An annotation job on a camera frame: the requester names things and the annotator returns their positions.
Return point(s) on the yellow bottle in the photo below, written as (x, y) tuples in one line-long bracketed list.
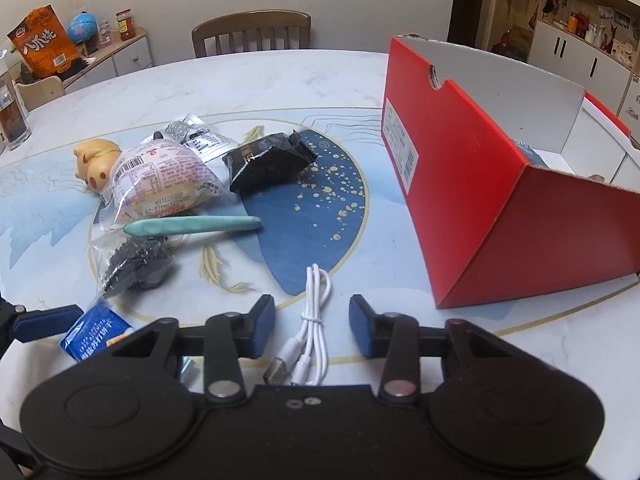
[(572, 23)]

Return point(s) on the red sauce jar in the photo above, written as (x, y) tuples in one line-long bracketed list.
[(126, 27)]

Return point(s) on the teal silicone stick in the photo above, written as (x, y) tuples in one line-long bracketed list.
[(200, 225)]

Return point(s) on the light wooden chair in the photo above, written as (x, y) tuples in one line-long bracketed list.
[(42, 92)]

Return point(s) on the dark wooden door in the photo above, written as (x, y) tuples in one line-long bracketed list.
[(465, 0)]

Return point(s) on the white lower cabinet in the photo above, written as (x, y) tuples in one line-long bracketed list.
[(570, 60)]

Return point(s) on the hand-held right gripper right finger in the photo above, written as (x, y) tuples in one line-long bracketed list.
[(360, 327)]

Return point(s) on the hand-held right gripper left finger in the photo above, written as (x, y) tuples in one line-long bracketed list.
[(263, 327)]

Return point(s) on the clear packet with round bun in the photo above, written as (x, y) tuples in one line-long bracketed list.
[(150, 175)]

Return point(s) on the orange snack bag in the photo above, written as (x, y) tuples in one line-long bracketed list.
[(45, 40)]

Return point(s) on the clear acrylic stand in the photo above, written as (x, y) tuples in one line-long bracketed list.
[(104, 34)]

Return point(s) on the white sideboard cabinet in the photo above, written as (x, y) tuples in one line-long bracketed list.
[(130, 57)]

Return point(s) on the red cardboard box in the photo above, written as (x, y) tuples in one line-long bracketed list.
[(450, 185)]

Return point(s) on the silver foil packet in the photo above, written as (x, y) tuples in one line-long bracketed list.
[(205, 142)]

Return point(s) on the tan pig toy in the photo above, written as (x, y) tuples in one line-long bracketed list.
[(92, 160)]

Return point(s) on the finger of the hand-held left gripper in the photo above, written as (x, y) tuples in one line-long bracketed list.
[(47, 322)]

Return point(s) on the small blue globe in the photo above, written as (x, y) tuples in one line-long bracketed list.
[(82, 27)]

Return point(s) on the white marble desktop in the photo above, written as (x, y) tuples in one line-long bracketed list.
[(300, 85)]

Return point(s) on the clear packet of black snack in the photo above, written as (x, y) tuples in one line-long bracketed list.
[(135, 265)]

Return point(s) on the brown wooden chair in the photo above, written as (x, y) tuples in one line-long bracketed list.
[(250, 17)]

